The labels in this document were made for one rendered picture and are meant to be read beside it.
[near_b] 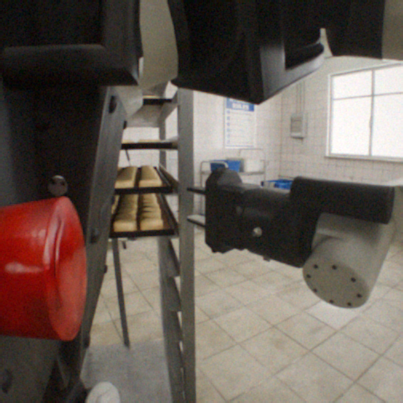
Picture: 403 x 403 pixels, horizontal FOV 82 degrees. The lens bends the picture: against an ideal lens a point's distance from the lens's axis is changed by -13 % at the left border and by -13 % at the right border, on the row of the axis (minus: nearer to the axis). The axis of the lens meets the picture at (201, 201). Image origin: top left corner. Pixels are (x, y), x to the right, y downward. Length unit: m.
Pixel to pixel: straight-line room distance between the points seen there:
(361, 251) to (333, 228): 0.04
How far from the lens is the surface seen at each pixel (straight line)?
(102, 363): 1.45
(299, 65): 0.19
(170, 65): 0.17
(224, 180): 0.36
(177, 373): 0.87
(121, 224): 0.59
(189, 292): 0.62
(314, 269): 0.26
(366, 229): 0.27
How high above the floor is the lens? 1.13
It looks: 12 degrees down
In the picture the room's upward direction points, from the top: straight up
